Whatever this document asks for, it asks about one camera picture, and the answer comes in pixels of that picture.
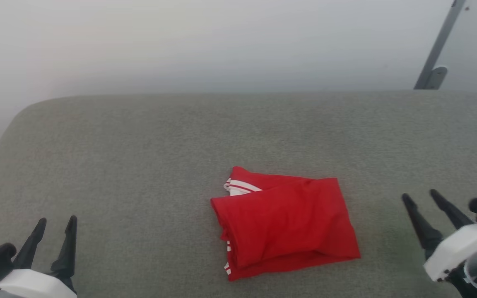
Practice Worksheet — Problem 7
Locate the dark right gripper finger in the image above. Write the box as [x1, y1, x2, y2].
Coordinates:
[429, 189, 474, 231]
[402, 193, 445, 254]

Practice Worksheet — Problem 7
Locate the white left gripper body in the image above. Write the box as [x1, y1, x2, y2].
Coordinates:
[0, 268, 78, 298]

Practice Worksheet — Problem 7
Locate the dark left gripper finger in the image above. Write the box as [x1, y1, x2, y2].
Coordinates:
[12, 218, 48, 270]
[49, 215, 78, 283]

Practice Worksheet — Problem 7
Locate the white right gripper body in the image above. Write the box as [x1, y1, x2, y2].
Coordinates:
[423, 223, 477, 283]

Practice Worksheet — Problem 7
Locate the red and white basketball jersey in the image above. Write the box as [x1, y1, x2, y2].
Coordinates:
[210, 166, 362, 282]

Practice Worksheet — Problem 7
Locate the grey fabric sofa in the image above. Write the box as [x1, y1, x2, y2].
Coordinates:
[0, 89, 477, 298]

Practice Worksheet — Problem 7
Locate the grey metal pole with bracket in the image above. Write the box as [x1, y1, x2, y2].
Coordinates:
[413, 0, 467, 90]

